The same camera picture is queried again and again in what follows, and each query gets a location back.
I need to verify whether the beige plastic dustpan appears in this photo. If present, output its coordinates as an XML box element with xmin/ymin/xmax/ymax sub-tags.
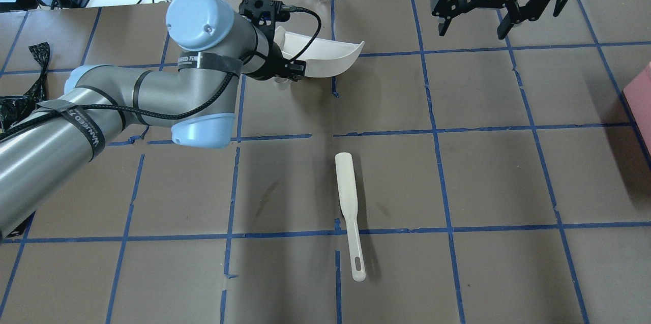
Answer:
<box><xmin>274</xmin><ymin>26</ymin><xmax>365</xmax><ymax>78</ymax></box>

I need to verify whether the beige hand brush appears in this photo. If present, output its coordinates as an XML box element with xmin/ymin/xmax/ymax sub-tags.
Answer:
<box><xmin>335</xmin><ymin>152</ymin><xmax>367</xmax><ymax>282</ymax></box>

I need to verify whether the bin with black bag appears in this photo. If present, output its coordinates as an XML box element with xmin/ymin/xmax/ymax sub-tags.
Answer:
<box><xmin>0</xmin><ymin>42</ymin><xmax>51</xmax><ymax>134</ymax></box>

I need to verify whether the pink box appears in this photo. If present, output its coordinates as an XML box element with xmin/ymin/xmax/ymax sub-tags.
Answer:
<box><xmin>624</xmin><ymin>62</ymin><xmax>650</xmax><ymax>153</ymax></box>

